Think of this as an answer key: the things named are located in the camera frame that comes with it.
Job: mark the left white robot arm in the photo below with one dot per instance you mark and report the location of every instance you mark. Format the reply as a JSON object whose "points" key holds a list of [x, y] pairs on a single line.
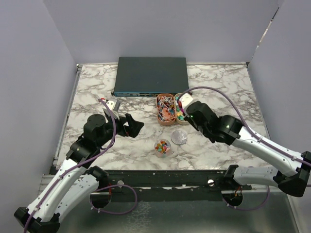
{"points": [[76, 178]]}

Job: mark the blue network switch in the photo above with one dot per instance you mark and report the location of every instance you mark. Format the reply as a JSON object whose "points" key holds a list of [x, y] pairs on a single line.
{"points": [[150, 76]]}

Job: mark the clear plastic jar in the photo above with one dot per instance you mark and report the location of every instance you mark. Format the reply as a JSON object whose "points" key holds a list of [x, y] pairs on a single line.
{"points": [[162, 148]]}

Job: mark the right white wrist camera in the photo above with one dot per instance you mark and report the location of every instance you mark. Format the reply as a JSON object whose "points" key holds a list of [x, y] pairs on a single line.
{"points": [[185, 101]]}

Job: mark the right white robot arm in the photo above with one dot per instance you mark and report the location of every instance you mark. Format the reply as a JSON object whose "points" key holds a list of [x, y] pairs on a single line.
{"points": [[289, 170]]}

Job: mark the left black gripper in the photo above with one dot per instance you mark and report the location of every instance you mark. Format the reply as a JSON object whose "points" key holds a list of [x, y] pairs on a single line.
{"points": [[134, 126]]}

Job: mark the silver jar lid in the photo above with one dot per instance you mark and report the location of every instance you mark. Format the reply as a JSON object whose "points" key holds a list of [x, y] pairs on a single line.
{"points": [[179, 137]]}

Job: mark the beige tray of star candies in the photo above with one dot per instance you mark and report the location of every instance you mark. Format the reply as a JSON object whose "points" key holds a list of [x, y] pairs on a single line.
{"points": [[179, 114]]}

